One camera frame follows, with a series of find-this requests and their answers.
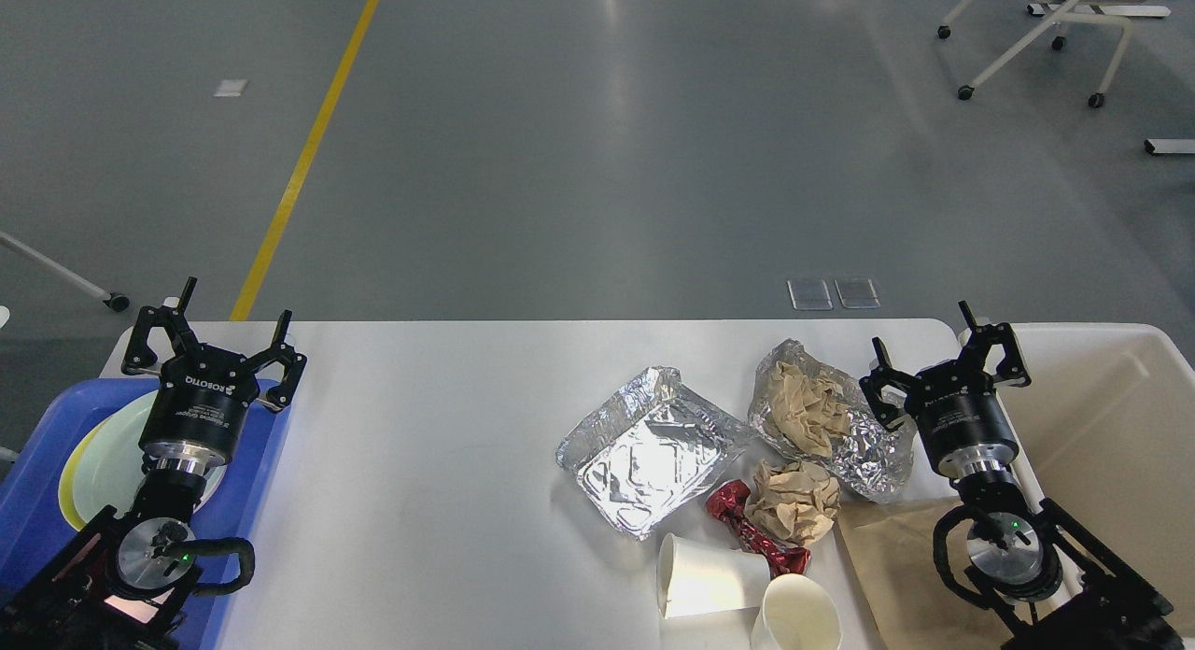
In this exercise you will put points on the crumpled aluminium foil tray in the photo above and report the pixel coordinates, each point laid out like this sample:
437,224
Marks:
870,462

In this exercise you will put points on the upright white paper cup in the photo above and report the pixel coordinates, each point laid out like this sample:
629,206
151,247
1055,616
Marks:
796,613

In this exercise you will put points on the floor socket cover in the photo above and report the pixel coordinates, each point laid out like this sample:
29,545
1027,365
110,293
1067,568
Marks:
809,294
857,293

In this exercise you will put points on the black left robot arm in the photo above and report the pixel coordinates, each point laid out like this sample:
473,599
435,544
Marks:
123,580

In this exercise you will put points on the red foil wrapper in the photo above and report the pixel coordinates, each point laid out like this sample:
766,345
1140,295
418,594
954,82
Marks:
727,504

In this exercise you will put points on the mint green plate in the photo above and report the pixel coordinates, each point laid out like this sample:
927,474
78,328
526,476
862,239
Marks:
128,424

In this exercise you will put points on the white chair leg left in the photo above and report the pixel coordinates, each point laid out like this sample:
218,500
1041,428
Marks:
66,322

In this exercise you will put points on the lying white paper cup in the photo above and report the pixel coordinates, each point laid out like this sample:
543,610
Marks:
697,579

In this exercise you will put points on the white metal bar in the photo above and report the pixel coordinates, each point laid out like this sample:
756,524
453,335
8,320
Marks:
1169,146

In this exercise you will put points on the brown paper sheet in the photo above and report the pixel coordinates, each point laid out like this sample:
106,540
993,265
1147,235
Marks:
890,547

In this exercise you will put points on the flat aluminium foil tray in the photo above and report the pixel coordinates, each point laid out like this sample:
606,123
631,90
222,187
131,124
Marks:
653,446

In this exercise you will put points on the crumpled brown paper ball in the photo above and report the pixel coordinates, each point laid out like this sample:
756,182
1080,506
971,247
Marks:
796,503

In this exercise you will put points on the beige plastic bin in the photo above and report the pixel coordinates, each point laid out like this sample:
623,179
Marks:
1107,424

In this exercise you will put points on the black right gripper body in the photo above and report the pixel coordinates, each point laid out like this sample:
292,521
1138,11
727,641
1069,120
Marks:
963,428

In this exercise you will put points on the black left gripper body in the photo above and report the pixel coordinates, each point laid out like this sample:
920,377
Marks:
199,411

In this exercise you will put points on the left floor socket cover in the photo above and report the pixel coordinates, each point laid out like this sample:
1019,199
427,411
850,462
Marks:
809,294

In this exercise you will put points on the right floor socket cover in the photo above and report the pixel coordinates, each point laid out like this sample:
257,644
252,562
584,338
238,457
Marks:
857,293

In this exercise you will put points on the crumpled brown paper in foil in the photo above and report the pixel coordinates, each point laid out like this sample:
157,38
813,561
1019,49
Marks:
806,411

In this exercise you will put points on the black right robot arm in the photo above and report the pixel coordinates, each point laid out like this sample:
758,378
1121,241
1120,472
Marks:
1052,582

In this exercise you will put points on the yellow plate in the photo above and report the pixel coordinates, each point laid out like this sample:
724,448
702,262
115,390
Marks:
87,483

